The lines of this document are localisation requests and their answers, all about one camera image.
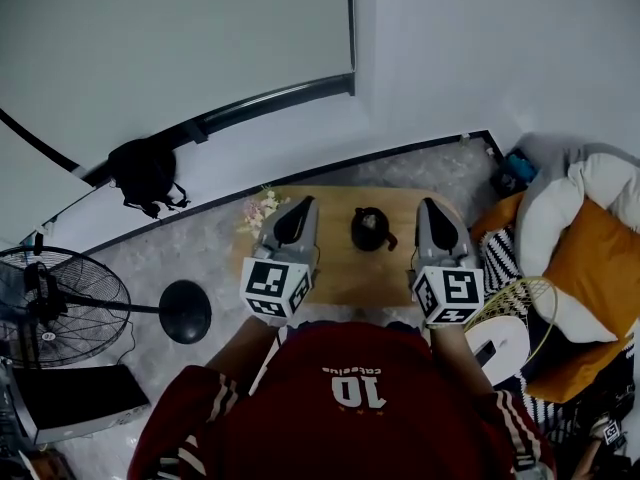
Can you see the dark teapot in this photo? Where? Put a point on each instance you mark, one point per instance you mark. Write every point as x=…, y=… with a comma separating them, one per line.
x=369, y=232

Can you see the white cushion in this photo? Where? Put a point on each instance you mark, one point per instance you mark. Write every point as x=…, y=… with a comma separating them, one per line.
x=565, y=203

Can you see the pale artificial flowers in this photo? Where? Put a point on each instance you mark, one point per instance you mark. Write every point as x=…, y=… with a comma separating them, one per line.
x=260, y=210

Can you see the person's right forearm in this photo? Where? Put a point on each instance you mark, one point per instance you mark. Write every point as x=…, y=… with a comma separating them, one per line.
x=457, y=358

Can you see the person's left forearm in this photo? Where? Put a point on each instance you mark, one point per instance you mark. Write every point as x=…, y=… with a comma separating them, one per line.
x=240, y=345

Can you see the black standing fan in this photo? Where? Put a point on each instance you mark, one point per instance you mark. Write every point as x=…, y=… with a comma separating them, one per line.
x=60, y=308

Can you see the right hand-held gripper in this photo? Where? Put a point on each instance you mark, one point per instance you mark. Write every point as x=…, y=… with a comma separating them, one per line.
x=452, y=290

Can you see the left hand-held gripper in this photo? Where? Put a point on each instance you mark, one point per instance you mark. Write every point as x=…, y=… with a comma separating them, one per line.
x=272, y=280

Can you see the white round object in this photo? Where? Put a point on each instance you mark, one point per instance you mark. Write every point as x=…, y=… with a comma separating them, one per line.
x=502, y=348

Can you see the orange cushion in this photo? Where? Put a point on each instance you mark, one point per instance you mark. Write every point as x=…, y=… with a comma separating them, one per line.
x=592, y=268

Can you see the black and white patterned blanket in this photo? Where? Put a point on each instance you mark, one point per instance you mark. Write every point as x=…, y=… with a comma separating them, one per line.
x=497, y=263

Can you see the grey and black box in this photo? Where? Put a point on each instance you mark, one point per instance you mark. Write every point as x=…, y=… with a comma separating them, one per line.
x=75, y=400

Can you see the grey cushion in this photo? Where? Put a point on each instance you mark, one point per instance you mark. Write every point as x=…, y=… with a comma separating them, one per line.
x=547, y=155

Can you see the red jersey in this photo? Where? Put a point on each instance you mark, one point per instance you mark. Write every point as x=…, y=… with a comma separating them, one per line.
x=345, y=408

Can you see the black backpack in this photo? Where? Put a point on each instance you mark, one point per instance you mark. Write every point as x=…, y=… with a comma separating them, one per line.
x=145, y=173

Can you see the blue and black item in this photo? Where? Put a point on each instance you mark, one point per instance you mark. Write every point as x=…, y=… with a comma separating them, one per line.
x=517, y=168

